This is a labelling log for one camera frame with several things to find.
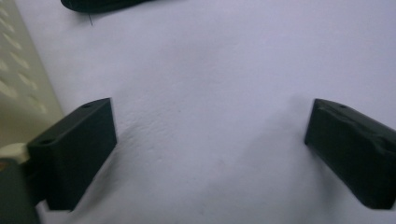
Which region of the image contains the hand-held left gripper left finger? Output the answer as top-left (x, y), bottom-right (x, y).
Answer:
top-left (26, 97), bottom-right (118, 212)

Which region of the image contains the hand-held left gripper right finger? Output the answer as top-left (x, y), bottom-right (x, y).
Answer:
top-left (304, 98), bottom-right (396, 210)

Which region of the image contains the pale yellow plastic basket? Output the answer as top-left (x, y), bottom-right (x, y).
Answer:
top-left (0, 0), bottom-right (65, 147)

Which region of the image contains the black glove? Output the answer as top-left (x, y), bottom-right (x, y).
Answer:
top-left (60, 0), bottom-right (157, 14)

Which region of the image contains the white foam mat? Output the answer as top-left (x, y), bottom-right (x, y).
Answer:
top-left (13, 0), bottom-right (396, 224)

